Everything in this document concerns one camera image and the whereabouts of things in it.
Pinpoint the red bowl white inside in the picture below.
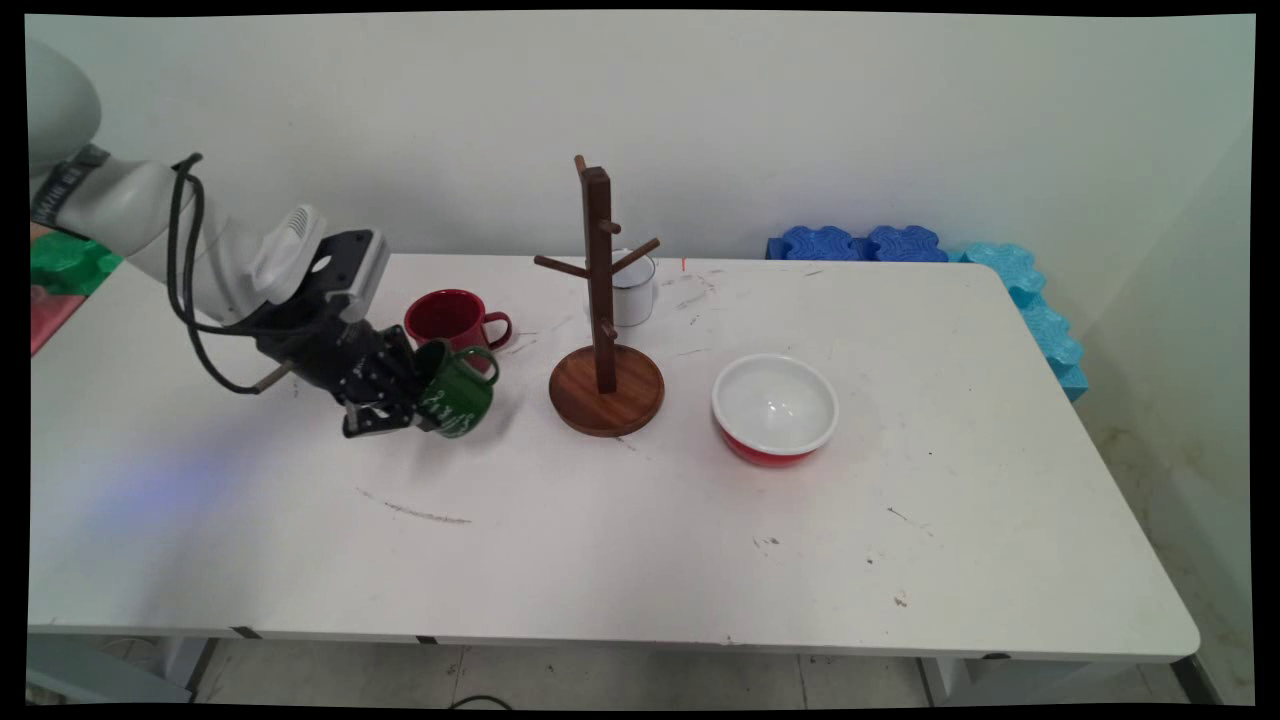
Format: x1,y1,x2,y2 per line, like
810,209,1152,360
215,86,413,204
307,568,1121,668
711,353,840,468

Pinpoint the green printed mug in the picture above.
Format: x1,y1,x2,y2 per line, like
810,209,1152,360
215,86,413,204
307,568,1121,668
412,338,501,439

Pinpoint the light blue foam mat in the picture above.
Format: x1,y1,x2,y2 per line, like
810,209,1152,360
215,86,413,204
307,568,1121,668
950,241,1089,403

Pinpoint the red enamel mug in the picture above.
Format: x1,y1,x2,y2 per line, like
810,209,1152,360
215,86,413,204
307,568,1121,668
404,289,513,376

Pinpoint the black camera cable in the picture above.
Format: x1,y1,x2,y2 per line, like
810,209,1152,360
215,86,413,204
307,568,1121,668
170,152,331,336

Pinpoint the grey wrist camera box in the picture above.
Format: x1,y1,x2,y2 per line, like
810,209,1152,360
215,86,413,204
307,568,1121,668
318,230,391,323

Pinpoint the red foam mat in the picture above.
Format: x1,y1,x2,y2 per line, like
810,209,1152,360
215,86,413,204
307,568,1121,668
30,285,89,357

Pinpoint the brown wooden mug tree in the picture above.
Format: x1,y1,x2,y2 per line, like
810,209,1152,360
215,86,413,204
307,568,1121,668
533,153,666,438

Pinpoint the grey arm strap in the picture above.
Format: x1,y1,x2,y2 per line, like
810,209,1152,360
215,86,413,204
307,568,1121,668
30,143,111,233

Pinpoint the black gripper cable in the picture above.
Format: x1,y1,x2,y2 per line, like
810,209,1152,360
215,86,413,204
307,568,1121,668
165,152,298,397

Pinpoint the green foam mat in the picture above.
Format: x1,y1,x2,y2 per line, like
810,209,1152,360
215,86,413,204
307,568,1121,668
30,232,126,297

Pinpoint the white enamel mug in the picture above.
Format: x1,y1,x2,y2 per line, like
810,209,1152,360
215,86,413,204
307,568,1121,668
585,250,659,328

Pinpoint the dark blue foam mat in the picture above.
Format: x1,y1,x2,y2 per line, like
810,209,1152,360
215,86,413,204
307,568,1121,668
765,225,949,264

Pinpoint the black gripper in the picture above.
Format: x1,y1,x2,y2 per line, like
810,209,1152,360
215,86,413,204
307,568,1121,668
255,297,427,439

